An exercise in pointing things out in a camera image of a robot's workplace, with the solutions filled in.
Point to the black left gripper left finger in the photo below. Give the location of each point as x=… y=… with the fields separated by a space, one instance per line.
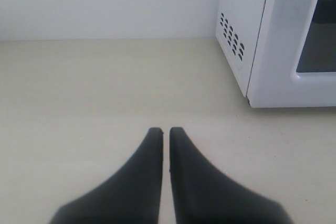
x=131 y=195

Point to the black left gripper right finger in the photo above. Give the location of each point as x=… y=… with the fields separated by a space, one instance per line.
x=203 y=194

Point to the white microwave oven body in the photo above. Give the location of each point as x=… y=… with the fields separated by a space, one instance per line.
x=237 y=31

